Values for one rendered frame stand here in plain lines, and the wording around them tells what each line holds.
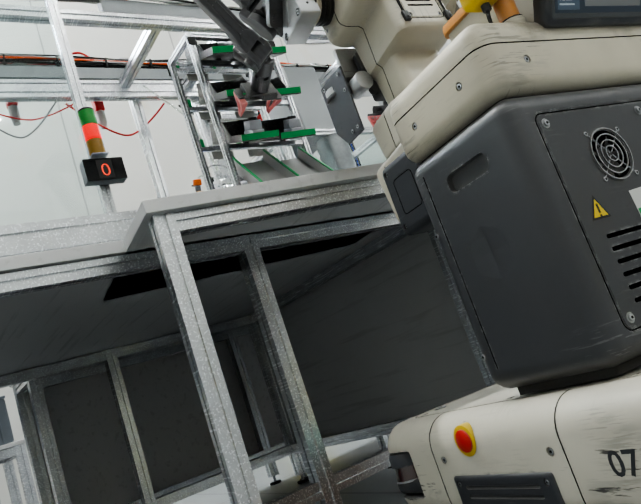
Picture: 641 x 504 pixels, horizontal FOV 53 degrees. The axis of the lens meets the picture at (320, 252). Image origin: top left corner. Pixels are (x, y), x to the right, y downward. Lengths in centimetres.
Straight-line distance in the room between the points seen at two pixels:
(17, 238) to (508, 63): 112
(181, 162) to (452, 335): 430
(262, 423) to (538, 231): 276
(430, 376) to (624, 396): 155
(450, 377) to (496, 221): 140
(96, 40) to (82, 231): 509
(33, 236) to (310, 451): 83
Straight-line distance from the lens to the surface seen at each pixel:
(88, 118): 213
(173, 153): 619
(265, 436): 353
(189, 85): 352
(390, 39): 144
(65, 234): 164
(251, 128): 212
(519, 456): 102
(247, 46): 192
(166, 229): 138
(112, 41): 669
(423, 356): 238
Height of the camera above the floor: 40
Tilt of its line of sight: 11 degrees up
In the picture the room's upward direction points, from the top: 19 degrees counter-clockwise
